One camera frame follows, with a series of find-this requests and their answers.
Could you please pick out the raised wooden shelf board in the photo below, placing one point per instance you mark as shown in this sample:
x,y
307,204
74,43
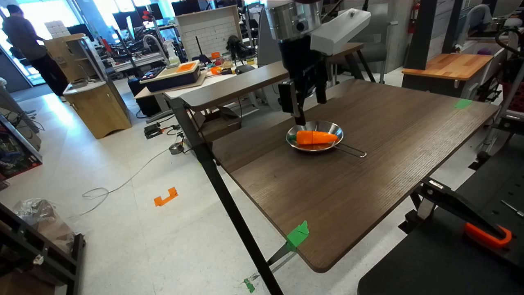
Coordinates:
x,y
246,81

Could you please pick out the black tray with orange contents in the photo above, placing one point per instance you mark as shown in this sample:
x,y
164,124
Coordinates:
x,y
172,79

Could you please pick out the small orange object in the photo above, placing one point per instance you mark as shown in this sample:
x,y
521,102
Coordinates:
x,y
217,70

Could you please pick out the light wooden cabinet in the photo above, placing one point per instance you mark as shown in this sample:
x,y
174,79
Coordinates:
x,y
99,109

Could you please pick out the black power strip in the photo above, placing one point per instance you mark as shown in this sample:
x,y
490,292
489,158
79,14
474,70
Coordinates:
x,y
153,132

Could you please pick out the grey office chair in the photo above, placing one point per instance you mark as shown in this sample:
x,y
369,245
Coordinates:
x,y
379,27
267,50

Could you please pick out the person in dark trousers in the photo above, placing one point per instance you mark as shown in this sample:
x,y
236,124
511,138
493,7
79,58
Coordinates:
x,y
33,50

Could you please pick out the white spray bottle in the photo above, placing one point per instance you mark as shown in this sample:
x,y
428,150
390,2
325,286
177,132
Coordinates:
x,y
174,55

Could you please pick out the clear plastic bag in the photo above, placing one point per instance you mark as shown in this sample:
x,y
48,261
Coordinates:
x,y
46,222

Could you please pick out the small silver frying pan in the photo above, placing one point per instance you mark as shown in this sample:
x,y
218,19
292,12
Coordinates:
x,y
305,148

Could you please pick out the white pegboard panel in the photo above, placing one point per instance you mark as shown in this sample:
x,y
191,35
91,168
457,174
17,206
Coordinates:
x,y
210,30

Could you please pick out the black pillar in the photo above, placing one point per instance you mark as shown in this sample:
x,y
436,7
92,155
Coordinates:
x,y
423,33

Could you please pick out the black metal table leg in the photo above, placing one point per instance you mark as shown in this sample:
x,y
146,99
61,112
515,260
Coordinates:
x,y
369,68
230,207

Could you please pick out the tall cardboard box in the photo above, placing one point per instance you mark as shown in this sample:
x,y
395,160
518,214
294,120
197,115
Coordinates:
x,y
66,55

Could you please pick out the butcher block wooden table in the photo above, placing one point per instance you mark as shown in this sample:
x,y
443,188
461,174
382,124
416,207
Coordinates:
x,y
451,66

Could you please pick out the green tape strip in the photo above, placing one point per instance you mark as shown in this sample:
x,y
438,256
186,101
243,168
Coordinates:
x,y
299,235
464,104

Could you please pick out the black perforated breadboard table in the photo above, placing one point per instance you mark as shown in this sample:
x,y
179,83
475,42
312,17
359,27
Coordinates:
x,y
436,268

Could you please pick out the cluttered storage shelf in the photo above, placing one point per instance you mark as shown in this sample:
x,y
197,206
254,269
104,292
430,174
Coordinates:
x,y
19,148

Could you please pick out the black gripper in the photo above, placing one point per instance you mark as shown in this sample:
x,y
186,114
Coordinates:
x,y
300,63

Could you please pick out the black metal equipment stand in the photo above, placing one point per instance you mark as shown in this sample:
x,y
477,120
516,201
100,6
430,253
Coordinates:
x,y
508,117

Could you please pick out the grey wrist camera bar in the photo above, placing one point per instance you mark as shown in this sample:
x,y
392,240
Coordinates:
x,y
341,30

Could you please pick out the white side table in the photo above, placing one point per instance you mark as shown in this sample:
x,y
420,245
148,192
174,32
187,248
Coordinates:
x,y
150,94

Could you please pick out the orange floor tape mark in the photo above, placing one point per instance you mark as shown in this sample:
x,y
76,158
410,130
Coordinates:
x,y
164,199

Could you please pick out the orange toy carrot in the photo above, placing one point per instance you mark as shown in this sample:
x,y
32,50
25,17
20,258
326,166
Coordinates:
x,y
317,138

